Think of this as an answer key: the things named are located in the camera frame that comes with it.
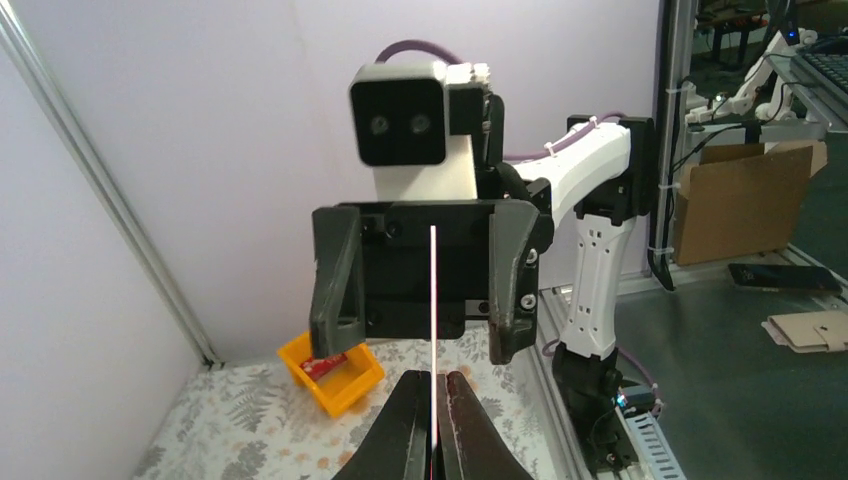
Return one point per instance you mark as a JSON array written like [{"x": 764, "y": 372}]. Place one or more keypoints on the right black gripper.
[{"x": 487, "y": 261}]

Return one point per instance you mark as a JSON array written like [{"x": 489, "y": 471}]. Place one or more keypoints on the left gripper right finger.
[{"x": 469, "y": 445}]

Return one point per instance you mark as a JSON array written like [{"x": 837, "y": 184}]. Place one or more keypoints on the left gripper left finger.
[{"x": 398, "y": 444}]

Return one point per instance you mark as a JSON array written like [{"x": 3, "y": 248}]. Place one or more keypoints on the red credit card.
[{"x": 433, "y": 344}]

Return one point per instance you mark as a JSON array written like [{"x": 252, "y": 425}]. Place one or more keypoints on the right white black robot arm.
[{"x": 599, "y": 172}]

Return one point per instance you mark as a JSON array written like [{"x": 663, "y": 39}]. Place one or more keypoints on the red card in bin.
[{"x": 316, "y": 368}]

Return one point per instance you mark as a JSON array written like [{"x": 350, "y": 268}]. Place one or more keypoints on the orange bin right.
[{"x": 337, "y": 391}]

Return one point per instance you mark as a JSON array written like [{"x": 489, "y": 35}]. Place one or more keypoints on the floral patterned table mat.
[{"x": 254, "y": 422}]

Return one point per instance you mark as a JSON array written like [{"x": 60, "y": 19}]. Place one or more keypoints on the brown cardboard box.
[{"x": 741, "y": 200}]

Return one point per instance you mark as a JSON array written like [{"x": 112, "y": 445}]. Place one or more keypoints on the black device on floor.
[{"x": 790, "y": 278}]

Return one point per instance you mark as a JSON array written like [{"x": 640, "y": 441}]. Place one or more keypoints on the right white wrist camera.
[{"x": 420, "y": 128}]

